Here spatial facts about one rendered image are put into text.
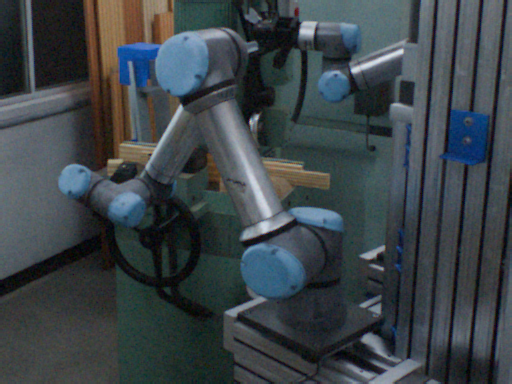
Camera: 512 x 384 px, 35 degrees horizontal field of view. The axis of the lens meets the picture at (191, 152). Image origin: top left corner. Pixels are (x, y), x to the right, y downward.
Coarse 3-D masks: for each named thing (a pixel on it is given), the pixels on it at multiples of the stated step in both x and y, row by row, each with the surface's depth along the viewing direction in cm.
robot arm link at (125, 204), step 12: (108, 180) 176; (132, 180) 180; (96, 192) 174; (108, 192) 173; (120, 192) 173; (132, 192) 175; (144, 192) 178; (96, 204) 174; (108, 204) 172; (120, 204) 171; (132, 204) 171; (144, 204) 174; (108, 216) 172; (120, 216) 171; (132, 216) 172
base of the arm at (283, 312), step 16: (304, 288) 162; (320, 288) 161; (336, 288) 163; (288, 304) 164; (304, 304) 162; (320, 304) 161; (336, 304) 163; (288, 320) 164; (304, 320) 162; (320, 320) 161; (336, 320) 163
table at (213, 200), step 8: (104, 168) 246; (104, 176) 238; (136, 176) 237; (208, 184) 230; (216, 184) 230; (208, 192) 224; (216, 192) 223; (224, 192) 223; (288, 192) 223; (296, 192) 229; (208, 200) 225; (216, 200) 224; (224, 200) 223; (280, 200) 216; (288, 200) 222; (296, 200) 230; (152, 208) 222; (160, 208) 221; (192, 208) 219; (200, 208) 220; (208, 208) 225; (216, 208) 225; (224, 208) 224; (232, 208) 222; (288, 208) 223; (200, 216) 221
